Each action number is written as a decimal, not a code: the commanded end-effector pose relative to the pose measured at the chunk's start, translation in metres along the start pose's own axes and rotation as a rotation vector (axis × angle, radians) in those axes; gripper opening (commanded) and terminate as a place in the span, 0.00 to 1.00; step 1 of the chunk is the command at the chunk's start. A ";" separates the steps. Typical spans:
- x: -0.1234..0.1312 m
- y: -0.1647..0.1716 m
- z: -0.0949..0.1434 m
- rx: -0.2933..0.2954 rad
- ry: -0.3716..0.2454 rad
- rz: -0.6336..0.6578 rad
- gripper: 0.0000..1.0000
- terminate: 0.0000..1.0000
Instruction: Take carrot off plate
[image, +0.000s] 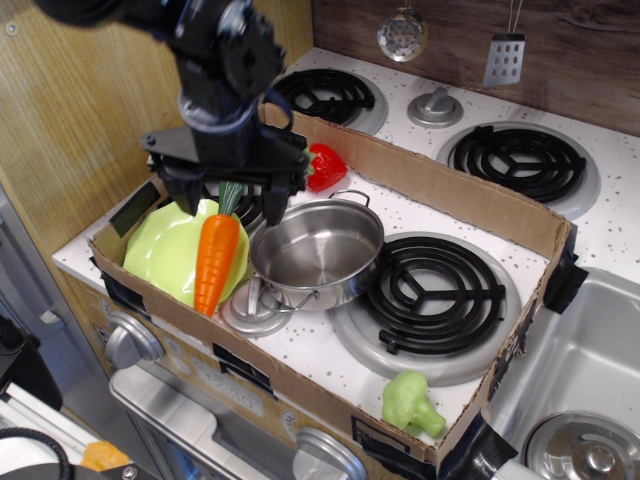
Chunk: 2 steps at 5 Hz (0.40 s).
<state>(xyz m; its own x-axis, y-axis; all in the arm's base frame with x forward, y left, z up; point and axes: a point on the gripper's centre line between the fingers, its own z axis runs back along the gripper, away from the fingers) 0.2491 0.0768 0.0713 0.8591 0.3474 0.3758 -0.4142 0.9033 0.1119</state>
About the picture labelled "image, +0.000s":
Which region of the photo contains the light green plastic plate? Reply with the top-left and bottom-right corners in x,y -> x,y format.
123,201 -> 249,311

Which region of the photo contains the stainless steel pot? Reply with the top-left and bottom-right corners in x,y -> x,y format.
249,189 -> 385,313

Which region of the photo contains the orange object lower left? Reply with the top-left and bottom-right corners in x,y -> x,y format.
80,441 -> 130,472

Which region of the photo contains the red toy strawberry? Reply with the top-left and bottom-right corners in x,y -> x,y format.
305,143 -> 348,192

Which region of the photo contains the hanging silver spatula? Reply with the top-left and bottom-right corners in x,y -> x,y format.
483,1 -> 526,88

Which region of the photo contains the back right black burner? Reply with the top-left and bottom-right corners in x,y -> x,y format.
436,121 -> 601,220

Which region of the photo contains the silver sink drain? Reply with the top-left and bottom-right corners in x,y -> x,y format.
522,412 -> 639,479

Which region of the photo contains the black cable lower left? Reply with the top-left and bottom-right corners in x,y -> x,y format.
0,426 -> 74,480

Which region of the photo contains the left silver oven knob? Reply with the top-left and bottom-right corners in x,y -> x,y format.
105,311 -> 164,370

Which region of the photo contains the silver oven knob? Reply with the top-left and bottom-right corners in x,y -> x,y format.
292,427 -> 368,480
105,311 -> 164,370

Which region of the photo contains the right silver oven knob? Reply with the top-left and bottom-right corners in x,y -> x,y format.
292,427 -> 368,480

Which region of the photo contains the silver front stove knob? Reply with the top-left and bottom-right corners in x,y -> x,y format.
220,277 -> 292,338

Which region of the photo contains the front left black burner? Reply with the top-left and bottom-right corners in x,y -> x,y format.
200,179 -> 272,237

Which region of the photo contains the silver stove knob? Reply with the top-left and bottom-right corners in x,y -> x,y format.
407,87 -> 464,128
220,277 -> 292,338

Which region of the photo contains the silver sink basin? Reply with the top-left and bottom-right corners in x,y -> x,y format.
488,269 -> 639,479

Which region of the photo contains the brown cardboard fence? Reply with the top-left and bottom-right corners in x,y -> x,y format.
89,114 -> 577,465

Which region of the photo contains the orange toy carrot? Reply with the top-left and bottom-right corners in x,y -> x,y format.
194,181 -> 244,316

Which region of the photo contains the silver oven door handle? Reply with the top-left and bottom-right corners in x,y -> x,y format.
110,367 -> 294,479

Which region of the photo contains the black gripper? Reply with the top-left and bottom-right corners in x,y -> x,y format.
140,99 -> 309,226

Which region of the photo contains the hanging silver strainer ladle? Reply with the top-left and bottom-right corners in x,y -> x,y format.
377,1 -> 428,63

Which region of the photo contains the silver back stove knob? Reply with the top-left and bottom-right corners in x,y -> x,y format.
407,87 -> 464,128

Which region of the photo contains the front right black burner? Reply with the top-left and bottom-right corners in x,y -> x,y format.
330,233 -> 521,387

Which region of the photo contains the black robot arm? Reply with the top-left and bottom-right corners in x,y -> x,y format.
37,1 -> 310,226

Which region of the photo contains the green toy broccoli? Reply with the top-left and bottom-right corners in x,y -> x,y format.
382,370 -> 446,438

